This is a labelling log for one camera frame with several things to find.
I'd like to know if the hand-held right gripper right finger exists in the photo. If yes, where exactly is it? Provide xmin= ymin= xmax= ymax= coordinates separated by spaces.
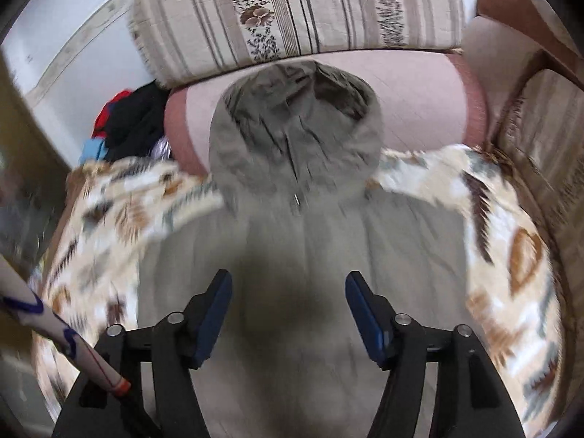
xmin=345 ymin=271 xmax=525 ymax=438

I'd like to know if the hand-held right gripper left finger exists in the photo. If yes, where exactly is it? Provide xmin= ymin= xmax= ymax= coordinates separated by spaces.
xmin=52 ymin=269 xmax=234 ymax=438

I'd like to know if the olive green hooded jacket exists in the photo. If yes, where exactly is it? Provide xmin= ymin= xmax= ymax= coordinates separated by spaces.
xmin=135 ymin=61 xmax=477 ymax=438

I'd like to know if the white forearm sleeve blue print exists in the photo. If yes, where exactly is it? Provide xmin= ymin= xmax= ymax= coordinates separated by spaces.
xmin=0 ymin=255 xmax=132 ymax=395

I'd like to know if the pile of dark clothes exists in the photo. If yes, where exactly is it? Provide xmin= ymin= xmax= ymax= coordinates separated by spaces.
xmin=80 ymin=81 xmax=176 ymax=164

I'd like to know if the patterned beige blanket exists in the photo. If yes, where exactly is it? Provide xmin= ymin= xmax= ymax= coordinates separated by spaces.
xmin=32 ymin=143 xmax=566 ymax=426

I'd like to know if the pink sofa seat cushion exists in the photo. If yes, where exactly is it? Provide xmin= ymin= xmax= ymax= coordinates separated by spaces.
xmin=163 ymin=48 xmax=488 ymax=177

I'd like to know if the striped sofa side cushion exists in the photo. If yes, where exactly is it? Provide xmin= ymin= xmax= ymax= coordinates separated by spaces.
xmin=495 ymin=68 xmax=584 ymax=256

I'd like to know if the striped floral sofa back cushion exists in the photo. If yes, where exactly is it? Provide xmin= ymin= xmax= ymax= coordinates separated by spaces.
xmin=129 ymin=0 xmax=466 ymax=87

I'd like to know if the brown wooden sofa armrest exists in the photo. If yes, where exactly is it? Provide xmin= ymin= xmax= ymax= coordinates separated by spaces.
xmin=477 ymin=0 xmax=584 ymax=92

